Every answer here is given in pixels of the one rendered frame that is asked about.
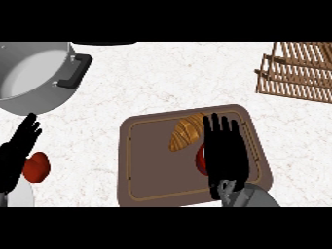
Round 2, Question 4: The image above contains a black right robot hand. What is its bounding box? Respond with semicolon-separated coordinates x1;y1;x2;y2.
201;112;250;201

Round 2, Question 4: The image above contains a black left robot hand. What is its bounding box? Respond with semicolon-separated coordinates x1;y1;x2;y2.
0;112;43;195

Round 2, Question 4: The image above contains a red can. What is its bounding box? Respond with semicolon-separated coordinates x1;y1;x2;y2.
194;142;210;177

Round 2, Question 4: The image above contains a brown tray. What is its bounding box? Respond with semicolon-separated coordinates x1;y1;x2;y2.
117;103;275;208

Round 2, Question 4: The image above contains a brown wooden tiered shelf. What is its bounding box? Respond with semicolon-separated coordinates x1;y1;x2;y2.
253;41;332;107

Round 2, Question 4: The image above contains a red orange fruit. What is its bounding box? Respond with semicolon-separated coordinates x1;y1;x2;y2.
23;151;52;184

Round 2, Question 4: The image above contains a golden brown croissant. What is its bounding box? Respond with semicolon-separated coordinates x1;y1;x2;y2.
167;112;209;153

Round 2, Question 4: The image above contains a grey pot with black handle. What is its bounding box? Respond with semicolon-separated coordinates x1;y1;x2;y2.
0;41;93;117

